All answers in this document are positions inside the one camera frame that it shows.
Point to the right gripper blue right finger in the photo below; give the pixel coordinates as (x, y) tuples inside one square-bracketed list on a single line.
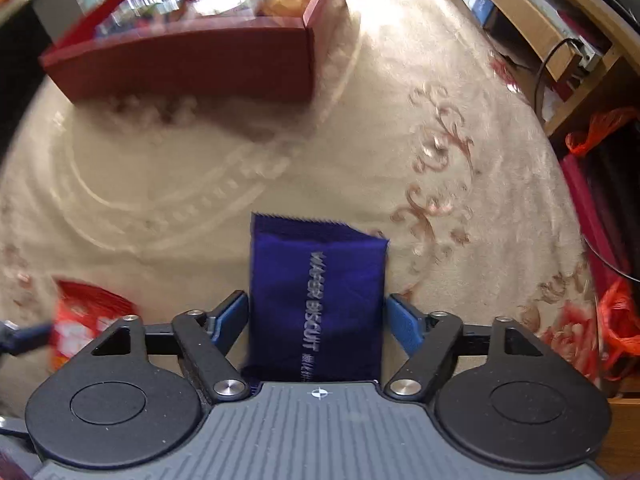
[(407, 323)]

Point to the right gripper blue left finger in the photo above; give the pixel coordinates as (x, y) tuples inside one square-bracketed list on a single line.
[(226, 322)]

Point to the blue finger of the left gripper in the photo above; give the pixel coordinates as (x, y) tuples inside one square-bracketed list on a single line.
[(15, 341)]

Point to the small red snack packet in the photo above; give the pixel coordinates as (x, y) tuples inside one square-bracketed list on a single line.
[(83, 311)]

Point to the blue wafer biscuit packet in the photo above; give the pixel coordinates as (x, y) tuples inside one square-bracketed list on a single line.
[(316, 302)]

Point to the blue coconut snack packet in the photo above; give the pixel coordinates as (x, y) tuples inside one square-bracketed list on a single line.
[(134, 14)]

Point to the orange plastic bag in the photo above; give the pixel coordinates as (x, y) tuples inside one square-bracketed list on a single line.
[(601, 170)]

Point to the red cardboard box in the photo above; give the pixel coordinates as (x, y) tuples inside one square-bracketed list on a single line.
[(275, 59)]

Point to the wooden shelf unit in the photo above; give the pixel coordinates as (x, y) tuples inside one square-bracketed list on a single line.
[(614, 79)]

